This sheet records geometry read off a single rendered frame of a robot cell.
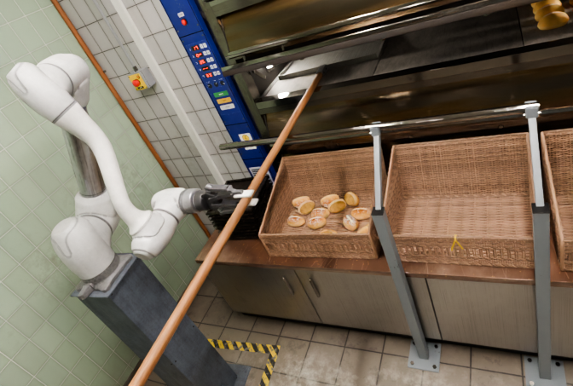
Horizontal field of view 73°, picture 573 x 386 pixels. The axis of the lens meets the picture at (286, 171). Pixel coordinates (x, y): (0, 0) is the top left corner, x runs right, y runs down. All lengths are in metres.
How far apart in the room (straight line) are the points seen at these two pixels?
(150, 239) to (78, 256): 0.36
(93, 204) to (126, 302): 0.41
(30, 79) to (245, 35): 0.91
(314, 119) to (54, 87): 1.14
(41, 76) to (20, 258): 1.08
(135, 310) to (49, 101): 0.87
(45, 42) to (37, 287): 1.23
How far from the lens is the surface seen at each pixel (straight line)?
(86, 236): 1.64
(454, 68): 1.72
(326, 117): 1.93
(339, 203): 1.99
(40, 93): 1.39
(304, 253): 1.86
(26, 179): 2.24
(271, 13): 1.81
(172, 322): 1.06
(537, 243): 1.42
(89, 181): 1.70
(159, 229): 1.39
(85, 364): 2.53
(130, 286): 1.74
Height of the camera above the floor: 1.87
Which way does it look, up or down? 31 degrees down
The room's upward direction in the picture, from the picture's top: 25 degrees counter-clockwise
